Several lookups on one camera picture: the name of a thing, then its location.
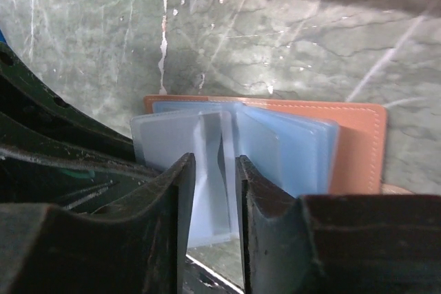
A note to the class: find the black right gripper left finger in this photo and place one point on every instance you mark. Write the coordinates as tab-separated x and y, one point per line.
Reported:
136	244

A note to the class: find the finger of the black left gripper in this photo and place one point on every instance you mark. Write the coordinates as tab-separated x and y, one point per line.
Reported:
30	102
38	169

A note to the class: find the tan leather card holder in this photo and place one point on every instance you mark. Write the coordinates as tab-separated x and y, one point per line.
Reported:
304	147

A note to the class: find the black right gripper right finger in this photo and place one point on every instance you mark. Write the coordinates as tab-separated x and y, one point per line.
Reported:
335	244

